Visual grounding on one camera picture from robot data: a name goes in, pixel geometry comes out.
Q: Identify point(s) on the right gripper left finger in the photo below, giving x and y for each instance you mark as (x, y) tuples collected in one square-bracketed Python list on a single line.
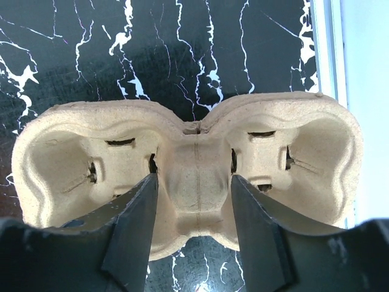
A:
[(111, 245)]

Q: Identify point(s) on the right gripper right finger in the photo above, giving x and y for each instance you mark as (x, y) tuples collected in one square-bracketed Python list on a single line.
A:
[(281, 249)]

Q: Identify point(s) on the pulp cup carrier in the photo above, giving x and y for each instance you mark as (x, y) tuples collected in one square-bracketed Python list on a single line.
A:
[(303, 149)]

